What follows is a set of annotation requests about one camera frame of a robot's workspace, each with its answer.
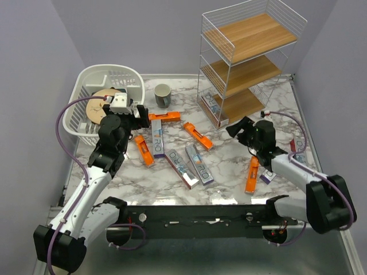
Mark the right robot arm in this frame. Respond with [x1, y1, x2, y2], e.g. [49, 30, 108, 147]
[226, 117, 357, 234]

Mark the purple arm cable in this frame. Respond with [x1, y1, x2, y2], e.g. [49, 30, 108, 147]
[45, 96, 114, 273]
[269, 111, 355, 230]

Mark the beige painted plate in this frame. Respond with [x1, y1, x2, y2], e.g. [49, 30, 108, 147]
[86, 89, 119, 125]

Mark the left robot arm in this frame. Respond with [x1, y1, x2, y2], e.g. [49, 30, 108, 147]
[33, 104, 150, 274]

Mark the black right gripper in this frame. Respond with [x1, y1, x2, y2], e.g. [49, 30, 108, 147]
[225, 116, 262, 152]

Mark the orange toothpaste box left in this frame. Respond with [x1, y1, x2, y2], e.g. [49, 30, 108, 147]
[134, 135, 154, 166]

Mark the orange toothpaste box near mug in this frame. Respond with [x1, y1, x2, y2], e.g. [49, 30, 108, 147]
[149, 112, 181, 122]

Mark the dark green ceramic mug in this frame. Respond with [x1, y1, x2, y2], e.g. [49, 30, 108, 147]
[154, 84, 171, 108]

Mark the white wire wooden shelf rack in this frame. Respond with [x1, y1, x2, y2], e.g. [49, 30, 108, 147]
[197, 1, 307, 129]

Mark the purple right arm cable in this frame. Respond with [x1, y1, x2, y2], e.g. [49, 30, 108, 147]
[269, 111, 355, 230]

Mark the white plastic dish basket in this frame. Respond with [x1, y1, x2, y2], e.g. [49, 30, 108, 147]
[63, 64, 145, 146]

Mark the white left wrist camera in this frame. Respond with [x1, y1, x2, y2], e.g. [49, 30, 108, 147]
[110, 93, 131, 115]

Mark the orange toothpaste box right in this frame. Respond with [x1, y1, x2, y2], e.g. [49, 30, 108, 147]
[244, 156, 259, 195]

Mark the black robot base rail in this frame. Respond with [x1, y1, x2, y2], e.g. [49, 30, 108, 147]
[94, 196, 299, 240]

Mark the purple silver toothpaste box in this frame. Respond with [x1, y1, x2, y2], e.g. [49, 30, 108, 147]
[260, 170, 276, 184]
[185, 144, 214, 186]
[151, 120, 165, 158]

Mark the orange toothpaste box centre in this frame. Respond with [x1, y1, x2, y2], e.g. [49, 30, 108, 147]
[183, 122, 213, 151]

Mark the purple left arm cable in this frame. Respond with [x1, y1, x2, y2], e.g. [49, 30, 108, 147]
[45, 96, 114, 273]

